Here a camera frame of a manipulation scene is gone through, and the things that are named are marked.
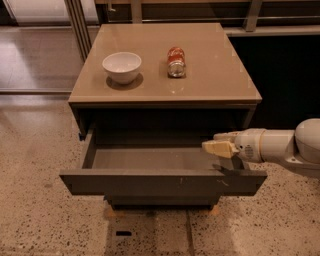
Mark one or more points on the grey drawer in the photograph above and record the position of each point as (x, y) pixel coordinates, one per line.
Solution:
(152, 165)
(157, 200)

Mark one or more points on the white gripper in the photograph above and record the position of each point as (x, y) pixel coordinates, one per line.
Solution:
(248, 145)

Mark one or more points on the red soda can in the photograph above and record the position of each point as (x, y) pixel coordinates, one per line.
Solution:
(176, 66)

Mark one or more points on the grey top drawer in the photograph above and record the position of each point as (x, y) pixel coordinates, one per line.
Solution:
(152, 165)

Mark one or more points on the grey drawer cabinet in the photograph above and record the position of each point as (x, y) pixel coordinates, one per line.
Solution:
(216, 94)

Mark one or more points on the grey bottom drawer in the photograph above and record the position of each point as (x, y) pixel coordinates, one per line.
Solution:
(157, 200)

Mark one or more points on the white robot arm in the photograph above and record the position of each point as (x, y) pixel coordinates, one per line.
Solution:
(296, 150)

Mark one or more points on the metal railing frame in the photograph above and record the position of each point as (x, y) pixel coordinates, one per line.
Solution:
(240, 18)

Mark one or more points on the white ceramic bowl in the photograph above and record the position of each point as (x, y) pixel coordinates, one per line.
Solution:
(122, 67)

